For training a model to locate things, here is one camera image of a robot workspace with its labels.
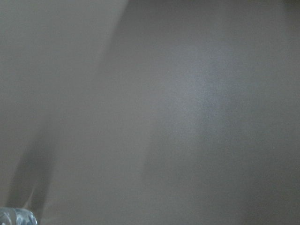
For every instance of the clear glass sauce bottle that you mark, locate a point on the clear glass sauce bottle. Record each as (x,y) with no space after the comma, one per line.
(16,216)

